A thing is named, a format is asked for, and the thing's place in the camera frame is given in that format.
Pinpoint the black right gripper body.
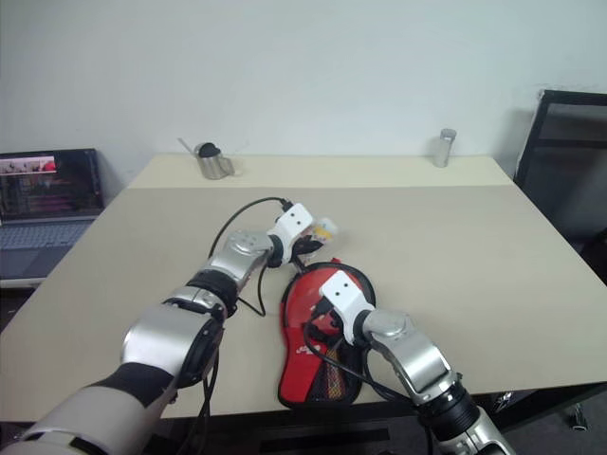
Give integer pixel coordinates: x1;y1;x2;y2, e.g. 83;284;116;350
310;317;351;346

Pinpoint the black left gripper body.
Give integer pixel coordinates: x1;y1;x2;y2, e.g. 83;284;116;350
289;231;329;267

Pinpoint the small white and yellow object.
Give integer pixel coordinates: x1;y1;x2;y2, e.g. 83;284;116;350
312;216;343;245

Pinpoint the black paddle cover bag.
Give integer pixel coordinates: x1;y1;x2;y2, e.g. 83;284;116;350
275;257;379;410

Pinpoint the stainless steel pitcher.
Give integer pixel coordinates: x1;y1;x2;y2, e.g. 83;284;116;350
195;149;236;181

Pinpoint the stainless steel shaker can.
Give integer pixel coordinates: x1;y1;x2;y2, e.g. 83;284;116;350
432;127;458;169

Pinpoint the black office chair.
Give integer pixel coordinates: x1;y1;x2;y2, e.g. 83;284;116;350
513;88;607;286

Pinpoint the grey open laptop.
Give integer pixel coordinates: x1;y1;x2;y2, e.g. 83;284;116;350
0;147;106;282

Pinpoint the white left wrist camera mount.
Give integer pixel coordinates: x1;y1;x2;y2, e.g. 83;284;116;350
266;202;315;267

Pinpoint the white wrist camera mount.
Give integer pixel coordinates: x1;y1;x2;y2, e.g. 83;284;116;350
266;202;315;267
319;270;377;345

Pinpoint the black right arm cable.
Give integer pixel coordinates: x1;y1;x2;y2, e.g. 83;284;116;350
303;302;438;455

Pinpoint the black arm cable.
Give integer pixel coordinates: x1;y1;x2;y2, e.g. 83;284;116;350
303;302;438;455
208;195;293;319

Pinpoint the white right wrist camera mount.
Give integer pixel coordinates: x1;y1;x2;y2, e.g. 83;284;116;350
319;270;377;345

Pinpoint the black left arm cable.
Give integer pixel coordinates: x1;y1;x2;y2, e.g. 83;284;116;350
208;195;293;319

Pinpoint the black table frame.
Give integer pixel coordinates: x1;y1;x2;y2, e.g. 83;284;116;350
159;389;590;445

